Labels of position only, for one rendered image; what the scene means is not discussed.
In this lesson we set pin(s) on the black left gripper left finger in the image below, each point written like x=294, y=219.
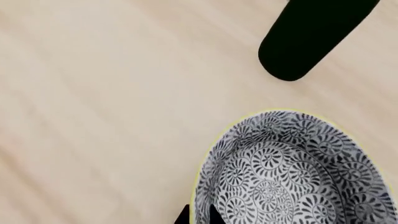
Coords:
x=184, y=217

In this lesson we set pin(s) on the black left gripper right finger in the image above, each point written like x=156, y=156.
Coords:
x=215, y=217

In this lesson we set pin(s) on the black white spiral patterned bowl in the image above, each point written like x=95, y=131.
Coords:
x=295, y=172

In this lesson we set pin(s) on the black rounded elongated object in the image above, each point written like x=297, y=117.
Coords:
x=308, y=37

